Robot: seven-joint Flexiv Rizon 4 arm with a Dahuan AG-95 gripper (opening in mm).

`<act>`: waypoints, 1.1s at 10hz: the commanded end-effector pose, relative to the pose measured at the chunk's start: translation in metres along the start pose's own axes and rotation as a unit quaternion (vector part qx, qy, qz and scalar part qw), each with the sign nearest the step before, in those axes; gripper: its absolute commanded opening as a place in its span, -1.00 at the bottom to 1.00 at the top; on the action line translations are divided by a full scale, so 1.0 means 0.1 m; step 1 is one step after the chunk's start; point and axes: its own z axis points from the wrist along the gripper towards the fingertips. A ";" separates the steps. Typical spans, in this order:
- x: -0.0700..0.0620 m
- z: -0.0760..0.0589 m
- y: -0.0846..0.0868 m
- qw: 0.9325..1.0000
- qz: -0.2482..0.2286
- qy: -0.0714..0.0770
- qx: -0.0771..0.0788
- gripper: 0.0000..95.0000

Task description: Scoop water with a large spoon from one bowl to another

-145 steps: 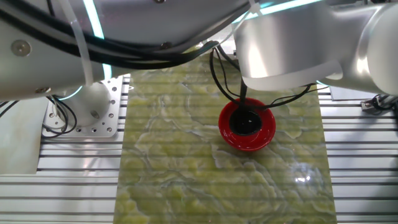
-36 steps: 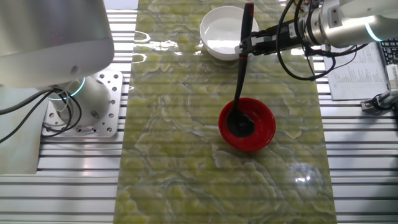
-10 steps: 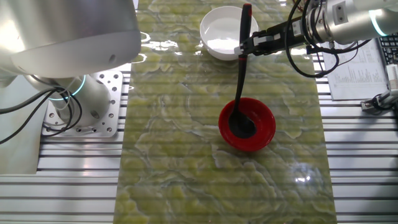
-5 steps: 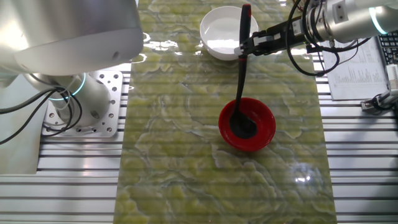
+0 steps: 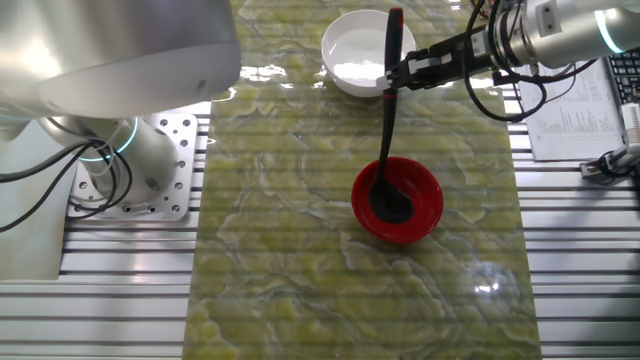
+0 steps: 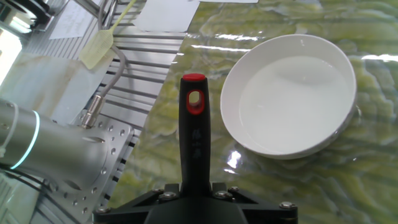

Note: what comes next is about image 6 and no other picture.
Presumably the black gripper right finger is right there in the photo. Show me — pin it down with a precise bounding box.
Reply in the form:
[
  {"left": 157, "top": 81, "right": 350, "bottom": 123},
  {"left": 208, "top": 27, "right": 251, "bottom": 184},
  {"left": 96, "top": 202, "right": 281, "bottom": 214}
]
[{"left": 211, "top": 182, "right": 299, "bottom": 224}]

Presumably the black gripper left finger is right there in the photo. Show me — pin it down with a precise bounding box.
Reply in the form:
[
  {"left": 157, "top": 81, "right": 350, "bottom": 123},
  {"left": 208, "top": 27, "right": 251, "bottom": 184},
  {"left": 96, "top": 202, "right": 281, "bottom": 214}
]
[{"left": 92, "top": 183, "right": 180, "bottom": 224}]

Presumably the black ladle with red tip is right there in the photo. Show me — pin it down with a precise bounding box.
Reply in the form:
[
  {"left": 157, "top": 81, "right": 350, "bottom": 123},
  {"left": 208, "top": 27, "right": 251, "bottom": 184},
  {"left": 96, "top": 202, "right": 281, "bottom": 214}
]
[{"left": 178, "top": 73, "right": 212, "bottom": 197}]

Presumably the white bowl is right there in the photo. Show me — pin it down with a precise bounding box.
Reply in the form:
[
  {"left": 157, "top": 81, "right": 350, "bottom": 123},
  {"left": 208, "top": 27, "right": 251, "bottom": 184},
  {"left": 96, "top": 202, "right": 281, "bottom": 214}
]
[{"left": 220, "top": 33, "right": 358, "bottom": 161}]

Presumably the green marble pattern mat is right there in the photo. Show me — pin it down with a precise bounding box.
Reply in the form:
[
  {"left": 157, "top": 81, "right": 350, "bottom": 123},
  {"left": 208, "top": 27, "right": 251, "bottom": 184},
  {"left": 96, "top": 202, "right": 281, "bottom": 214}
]
[{"left": 108, "top": 0, "right": 398, "bottom": 224}]

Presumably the beige marble pattern sheet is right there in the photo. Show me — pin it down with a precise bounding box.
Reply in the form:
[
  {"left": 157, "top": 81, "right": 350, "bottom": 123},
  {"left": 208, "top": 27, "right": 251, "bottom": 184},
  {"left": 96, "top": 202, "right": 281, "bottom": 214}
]
[{"left": 0, "top": 52, "right": 116, "bottom": 125}]

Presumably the yellow-green fly swatter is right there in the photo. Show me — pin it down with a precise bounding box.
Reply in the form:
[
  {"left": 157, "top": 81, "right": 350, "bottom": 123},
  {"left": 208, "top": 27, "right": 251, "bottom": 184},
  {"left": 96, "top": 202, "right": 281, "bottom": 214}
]
[{"left": 78, "top": 0, "right": 137, "bottom": 71}]

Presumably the aluminium profile bar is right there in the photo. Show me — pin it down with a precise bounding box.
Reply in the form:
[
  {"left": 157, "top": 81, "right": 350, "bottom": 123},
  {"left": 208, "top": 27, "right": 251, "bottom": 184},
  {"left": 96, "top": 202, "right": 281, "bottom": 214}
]
[
  {"left": 73, "top": 0, "right": 103, "bottom": 18},
  {"left": 99, "top": 0, "right": 119, "bottom": 30}
]

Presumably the faintly printed white sheet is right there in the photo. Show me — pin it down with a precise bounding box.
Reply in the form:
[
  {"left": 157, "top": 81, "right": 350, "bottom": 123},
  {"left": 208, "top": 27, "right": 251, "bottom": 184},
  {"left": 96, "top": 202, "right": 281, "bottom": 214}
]
[{"left": 49, "top": 0, "right": 94, "bottom": 40}]

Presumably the blank white paper sheet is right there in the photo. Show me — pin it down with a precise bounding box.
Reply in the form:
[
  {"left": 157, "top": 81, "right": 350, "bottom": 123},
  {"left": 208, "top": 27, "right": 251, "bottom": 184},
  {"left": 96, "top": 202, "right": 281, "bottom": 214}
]
[{"left": 132, "top": 0, "right": 201, "bottom": 33}]

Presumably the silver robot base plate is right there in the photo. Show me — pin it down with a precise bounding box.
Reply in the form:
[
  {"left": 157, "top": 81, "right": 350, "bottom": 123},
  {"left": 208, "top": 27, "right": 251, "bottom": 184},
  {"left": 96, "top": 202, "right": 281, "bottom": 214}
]
[{"left": 37, "top": 108, "right": 137, "bottom": 224}]

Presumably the looped black cable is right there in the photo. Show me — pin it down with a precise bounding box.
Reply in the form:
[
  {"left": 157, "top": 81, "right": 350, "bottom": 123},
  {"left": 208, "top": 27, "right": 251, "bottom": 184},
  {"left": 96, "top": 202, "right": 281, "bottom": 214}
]
[{"left": 0, "top": 164, "right": 60, "bottom": 200}]

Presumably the grey corrugated cable conduit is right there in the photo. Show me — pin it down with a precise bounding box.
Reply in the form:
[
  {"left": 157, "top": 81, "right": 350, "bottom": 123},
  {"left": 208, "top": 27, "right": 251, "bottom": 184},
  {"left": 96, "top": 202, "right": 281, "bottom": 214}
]
[{"left": 81, "top": 46, "right": 127, "bottom": 130}]

